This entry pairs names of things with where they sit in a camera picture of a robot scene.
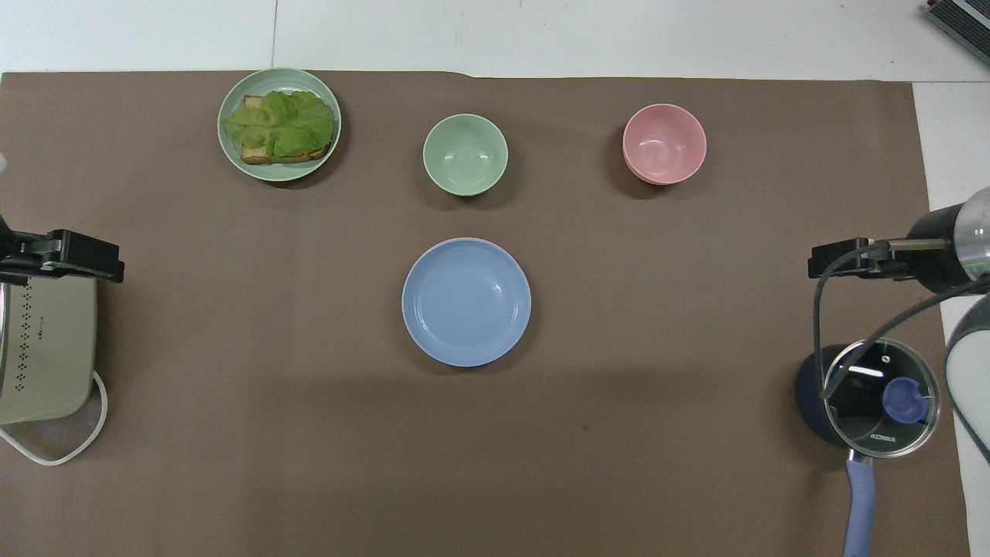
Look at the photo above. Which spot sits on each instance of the beige appliance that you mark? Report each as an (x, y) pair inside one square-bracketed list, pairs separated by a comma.
[(46, 348)]

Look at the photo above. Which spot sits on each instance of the green lettuce leaf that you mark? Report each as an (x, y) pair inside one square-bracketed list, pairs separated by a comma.
[(282, 120)]

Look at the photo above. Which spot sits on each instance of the green plate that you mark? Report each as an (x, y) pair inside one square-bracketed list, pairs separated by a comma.
[(232, 155)]

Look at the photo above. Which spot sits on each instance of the grey striped device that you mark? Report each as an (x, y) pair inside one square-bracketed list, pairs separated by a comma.
[(963, 17)]

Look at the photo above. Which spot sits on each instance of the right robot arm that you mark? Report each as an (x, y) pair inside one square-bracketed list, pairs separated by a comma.
[(968, 363)]

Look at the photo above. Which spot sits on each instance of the blue plate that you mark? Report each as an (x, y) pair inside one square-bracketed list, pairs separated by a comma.
[(466, 303)]

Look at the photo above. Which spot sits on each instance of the glass pot lid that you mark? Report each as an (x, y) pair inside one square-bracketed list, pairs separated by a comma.
[(858, 410)]

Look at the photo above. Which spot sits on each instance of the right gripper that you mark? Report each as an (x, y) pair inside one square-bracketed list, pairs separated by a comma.
[(932, 251)]

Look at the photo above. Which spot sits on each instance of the pink bowl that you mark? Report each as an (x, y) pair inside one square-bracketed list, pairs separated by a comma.
[(663, 143)]

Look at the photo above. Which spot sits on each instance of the toast slice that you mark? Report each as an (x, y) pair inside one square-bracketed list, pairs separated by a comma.
[(255, 155)]

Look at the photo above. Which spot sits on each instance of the green bowl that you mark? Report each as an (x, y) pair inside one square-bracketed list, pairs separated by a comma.
[(465, 155)]

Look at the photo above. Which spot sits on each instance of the dark blue pot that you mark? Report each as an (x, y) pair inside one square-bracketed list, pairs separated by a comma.
[(860, 503)]

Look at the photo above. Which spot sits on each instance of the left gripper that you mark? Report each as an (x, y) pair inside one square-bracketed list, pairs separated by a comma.
[(23, 257)]

